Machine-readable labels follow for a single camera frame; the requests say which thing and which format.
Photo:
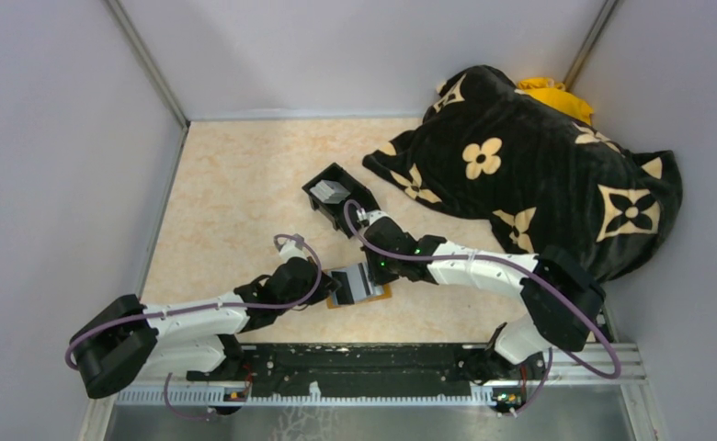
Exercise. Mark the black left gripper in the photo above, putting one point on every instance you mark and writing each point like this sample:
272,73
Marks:
327,285

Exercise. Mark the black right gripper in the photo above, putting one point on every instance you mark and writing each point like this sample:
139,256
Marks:
378,276

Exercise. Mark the black plastic card box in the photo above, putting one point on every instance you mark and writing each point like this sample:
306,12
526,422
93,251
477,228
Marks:
335,212

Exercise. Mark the white card with black stripe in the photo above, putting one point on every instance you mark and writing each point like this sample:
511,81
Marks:
354,283

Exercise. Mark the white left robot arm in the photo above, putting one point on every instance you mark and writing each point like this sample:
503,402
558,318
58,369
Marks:
197,340

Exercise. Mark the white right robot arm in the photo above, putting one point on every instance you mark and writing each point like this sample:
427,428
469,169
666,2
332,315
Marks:
562,300

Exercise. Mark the stack of white cards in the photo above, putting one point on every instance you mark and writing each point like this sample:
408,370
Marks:
329,192

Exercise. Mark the black flower-pattern blanket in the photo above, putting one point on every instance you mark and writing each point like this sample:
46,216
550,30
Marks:
487,150

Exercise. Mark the yellow cloth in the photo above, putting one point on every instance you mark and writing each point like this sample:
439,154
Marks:
554,94

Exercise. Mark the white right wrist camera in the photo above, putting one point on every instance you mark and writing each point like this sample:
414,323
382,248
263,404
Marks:
367,217

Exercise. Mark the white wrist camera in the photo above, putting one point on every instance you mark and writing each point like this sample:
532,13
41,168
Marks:
290,246
367,217

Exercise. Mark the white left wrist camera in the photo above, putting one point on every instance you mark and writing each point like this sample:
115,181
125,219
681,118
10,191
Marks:
290,246

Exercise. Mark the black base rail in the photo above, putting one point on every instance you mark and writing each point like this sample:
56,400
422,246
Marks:
334,377

